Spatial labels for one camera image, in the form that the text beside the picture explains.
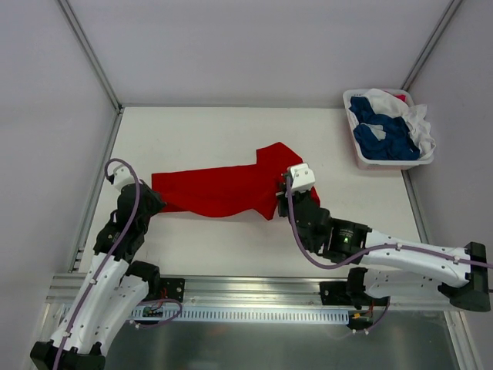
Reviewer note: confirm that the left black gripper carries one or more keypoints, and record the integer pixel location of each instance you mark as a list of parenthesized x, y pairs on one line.
[(152, 201)]

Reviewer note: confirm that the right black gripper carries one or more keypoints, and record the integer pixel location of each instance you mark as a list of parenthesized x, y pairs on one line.
[(283, 202)]

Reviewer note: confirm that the red t shirt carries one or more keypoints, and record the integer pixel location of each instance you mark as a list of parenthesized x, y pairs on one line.
[(228, 190)]

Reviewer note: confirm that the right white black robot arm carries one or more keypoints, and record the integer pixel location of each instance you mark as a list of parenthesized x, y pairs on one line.
[(381, 266)]

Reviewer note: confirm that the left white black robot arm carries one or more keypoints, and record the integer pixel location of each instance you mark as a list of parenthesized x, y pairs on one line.
[(113, 287)]

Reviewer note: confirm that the white laundry basket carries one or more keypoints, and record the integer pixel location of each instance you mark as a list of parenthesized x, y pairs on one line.
[(364, 163)]

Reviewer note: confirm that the blue t shirt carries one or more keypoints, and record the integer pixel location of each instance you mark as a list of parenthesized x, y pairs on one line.
[(381, 137)]

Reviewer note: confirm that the white t shirt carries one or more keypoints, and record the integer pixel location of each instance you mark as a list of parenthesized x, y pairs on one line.
[(412, 115)]

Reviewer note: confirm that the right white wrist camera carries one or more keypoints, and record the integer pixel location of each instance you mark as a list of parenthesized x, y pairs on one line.
[(302, 178)]

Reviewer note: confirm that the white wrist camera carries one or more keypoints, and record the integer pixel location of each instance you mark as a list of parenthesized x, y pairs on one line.
[(302, 178), (121, 177)]

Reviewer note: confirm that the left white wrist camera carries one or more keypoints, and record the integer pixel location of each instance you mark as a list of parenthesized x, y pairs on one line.
[(121, 177)]

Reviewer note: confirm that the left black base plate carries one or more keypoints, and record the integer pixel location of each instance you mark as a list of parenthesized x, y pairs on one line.
[(171, 288)]

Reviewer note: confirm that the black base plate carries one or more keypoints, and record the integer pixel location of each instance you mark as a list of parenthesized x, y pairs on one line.
[(343, 293), (171, 288)]

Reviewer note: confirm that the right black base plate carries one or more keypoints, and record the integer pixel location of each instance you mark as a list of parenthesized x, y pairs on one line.
[(343, 293)]

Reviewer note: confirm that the white slotted cable duct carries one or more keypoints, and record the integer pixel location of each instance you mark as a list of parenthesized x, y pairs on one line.
[(242, 315)]

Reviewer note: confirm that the aluminium mounting rail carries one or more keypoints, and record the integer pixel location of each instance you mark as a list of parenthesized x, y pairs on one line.
[(247, 292)]

